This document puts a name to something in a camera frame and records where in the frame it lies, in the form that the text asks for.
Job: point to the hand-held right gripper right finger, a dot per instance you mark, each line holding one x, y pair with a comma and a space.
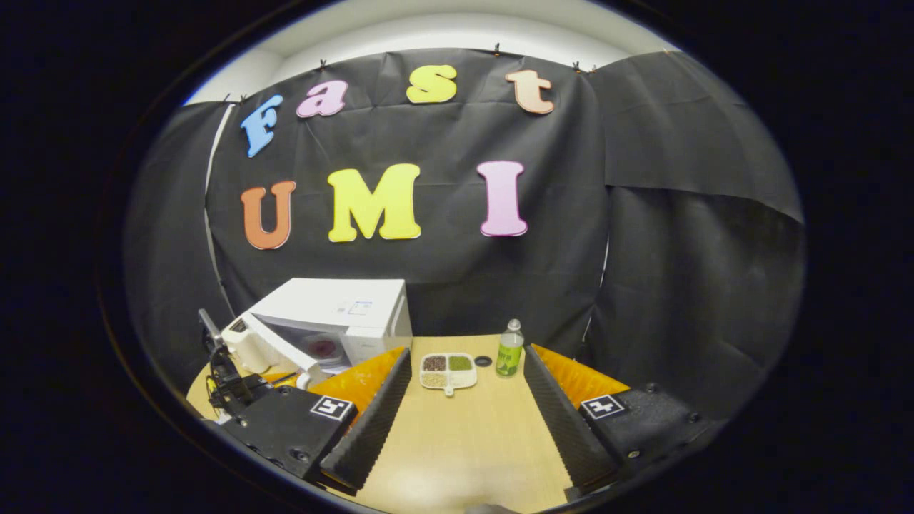
564, 421

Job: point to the pink ham slice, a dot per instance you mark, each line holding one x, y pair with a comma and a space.
323, 348

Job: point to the white divided snack plate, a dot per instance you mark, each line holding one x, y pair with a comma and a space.
448, 375

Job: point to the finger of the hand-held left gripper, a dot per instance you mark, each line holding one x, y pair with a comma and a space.
278, 380

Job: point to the small black round lid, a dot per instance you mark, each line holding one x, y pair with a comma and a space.
483, 361

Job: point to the white microwave oven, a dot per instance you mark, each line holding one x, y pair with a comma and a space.
335, 300

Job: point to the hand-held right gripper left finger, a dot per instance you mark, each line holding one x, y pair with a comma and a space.
371, 428

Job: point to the green drink bottle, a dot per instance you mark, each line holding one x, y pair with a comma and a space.
509, 357

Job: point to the black backdrop cloth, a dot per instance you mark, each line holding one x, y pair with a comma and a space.
543, 271

